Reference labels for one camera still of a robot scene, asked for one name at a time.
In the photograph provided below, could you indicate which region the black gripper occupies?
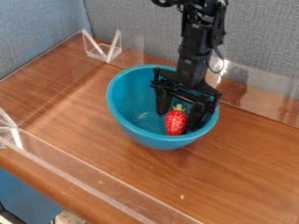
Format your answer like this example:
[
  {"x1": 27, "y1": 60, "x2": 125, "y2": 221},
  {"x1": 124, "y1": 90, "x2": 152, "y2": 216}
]
[{"x1": 151, "y1": 67, "x2": 221, "y2": 131}]

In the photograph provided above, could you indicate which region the red toy strawberry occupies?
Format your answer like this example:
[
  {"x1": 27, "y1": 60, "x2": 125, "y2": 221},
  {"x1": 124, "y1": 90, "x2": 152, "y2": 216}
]
[{"x1": 164, "y1": 104, "x2": 188, "y2": 136}]

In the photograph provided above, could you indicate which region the blue plastic bowl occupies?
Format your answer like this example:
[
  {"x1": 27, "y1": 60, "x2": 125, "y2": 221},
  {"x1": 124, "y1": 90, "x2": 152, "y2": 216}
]
[{"x1": 107, "y1": 65, "x2": 220, "y2": 151}]

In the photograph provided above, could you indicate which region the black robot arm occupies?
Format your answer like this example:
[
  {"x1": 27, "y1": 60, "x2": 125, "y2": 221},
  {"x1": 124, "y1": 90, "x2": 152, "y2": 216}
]
[{"x1": 151, "y1": 0, "x2": 229, "y2": 131}]

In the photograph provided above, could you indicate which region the clear acrylic back barrier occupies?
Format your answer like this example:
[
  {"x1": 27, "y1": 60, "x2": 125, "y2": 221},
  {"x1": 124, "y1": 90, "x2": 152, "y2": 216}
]
[{"x1": 112, "y1": 27, "x2": 299, "y2": 129}]

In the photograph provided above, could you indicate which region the clear acrylic barrier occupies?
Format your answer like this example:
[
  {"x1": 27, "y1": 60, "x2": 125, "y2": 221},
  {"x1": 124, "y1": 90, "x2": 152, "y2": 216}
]
[
  {"x1": 0, "y1": 108, "x2": 203, "y2": 224},
  {"x1": 112, "y1": 27, "x2": 299, "y2": 129}
]

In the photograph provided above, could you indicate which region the clear acrylic front barrier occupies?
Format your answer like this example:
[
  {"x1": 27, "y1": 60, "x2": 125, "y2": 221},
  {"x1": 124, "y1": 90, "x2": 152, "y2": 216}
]
[{"x1": 0, "y1": 108, "x2": 203, "y2": 224}]

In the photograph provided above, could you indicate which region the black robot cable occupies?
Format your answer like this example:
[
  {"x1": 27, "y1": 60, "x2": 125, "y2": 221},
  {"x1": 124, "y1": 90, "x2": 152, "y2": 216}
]
[{"x1": 204, "y1": 46, "x2": 227, "y2": 74}]

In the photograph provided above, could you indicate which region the clear acrylic corner bracket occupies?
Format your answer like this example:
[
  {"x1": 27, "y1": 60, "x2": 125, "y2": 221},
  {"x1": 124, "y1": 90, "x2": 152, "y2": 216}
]
[{"x1": 81, "y1": 29, "x2": 123, "y2": 63}]

